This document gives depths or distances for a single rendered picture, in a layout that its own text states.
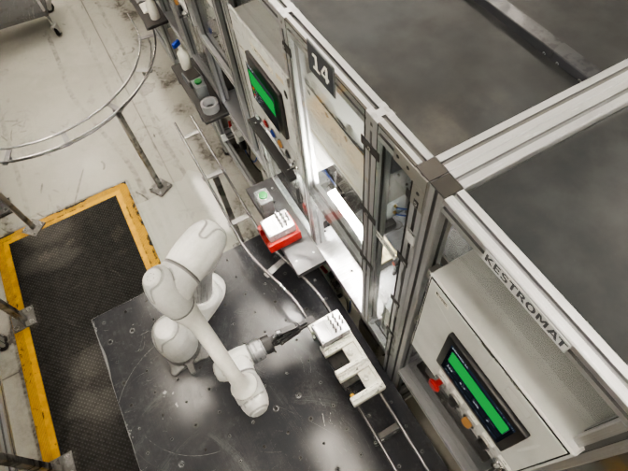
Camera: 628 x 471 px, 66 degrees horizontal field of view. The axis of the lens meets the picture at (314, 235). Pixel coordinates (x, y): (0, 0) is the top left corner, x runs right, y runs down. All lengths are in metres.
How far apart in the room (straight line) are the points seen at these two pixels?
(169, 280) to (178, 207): 2.10
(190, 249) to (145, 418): 0.96
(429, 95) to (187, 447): 1.67
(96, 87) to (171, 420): 3.22
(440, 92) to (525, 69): 0.20
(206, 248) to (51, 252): 2.31
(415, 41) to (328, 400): 1.45
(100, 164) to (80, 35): 1.70
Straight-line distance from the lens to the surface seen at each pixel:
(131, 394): 2.34
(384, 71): 1.15
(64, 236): 3.78
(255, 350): 1.96
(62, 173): 4.18
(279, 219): 2.06
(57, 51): 5.32
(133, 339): 2.41
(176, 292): 1.52
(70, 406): 3.23
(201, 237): 1.55
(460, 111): 1.08
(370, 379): 1.95
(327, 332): 1.95
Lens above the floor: 2.76
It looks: 59 degrees down
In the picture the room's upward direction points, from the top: 8 degrees counter-clockwise
